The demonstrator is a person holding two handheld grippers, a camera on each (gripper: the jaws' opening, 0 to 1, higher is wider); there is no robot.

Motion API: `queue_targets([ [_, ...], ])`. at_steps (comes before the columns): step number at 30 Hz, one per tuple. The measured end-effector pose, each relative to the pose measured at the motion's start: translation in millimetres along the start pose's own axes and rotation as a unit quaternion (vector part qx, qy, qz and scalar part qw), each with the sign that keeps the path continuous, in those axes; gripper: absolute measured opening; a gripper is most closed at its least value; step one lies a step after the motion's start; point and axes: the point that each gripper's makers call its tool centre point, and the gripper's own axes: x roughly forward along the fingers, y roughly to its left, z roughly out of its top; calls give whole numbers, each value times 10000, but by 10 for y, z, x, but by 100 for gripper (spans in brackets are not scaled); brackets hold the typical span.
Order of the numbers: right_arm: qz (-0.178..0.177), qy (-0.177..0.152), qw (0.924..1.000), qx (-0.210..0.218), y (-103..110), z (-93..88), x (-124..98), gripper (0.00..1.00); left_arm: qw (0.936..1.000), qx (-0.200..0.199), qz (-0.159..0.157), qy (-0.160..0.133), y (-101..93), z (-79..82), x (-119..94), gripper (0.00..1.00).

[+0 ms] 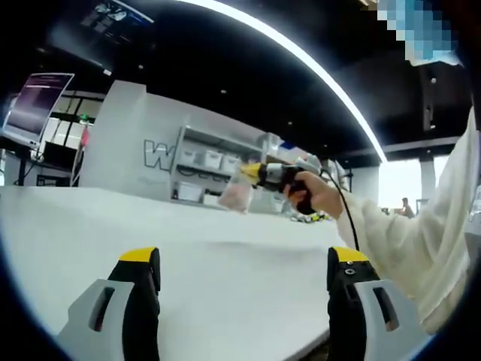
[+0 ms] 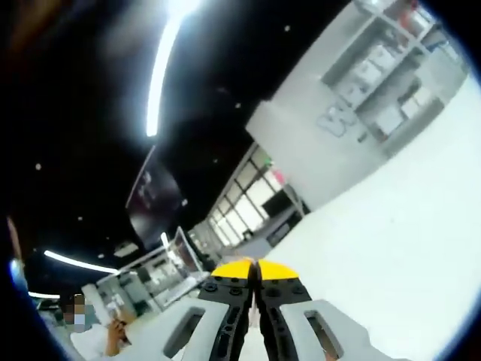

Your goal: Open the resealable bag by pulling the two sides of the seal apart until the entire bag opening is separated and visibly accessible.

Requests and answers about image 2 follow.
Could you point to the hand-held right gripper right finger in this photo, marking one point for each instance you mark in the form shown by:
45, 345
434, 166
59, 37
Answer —
285, 293

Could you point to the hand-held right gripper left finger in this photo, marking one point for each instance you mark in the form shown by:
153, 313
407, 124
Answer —
225, 289

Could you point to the white framed monitor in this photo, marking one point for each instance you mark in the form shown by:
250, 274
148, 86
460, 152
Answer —
189, 250

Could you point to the dark low cabinet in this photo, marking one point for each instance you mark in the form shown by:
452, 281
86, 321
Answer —
285, 229

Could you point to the black flat screen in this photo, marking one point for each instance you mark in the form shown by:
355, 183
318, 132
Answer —
280, 205

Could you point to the hanging dark ceiling screen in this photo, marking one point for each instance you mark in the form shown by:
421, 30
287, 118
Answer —
154, 203

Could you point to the pink hanging object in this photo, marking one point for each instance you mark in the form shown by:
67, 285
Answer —
279, 176

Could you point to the ceiling light strip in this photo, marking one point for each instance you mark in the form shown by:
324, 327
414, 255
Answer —
79, 261
161, 67

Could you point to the row of white storage boxes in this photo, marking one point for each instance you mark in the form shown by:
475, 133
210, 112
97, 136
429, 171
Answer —
387, 86

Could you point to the grey metal shelf rack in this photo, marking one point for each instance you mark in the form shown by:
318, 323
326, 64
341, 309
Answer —
394, 67

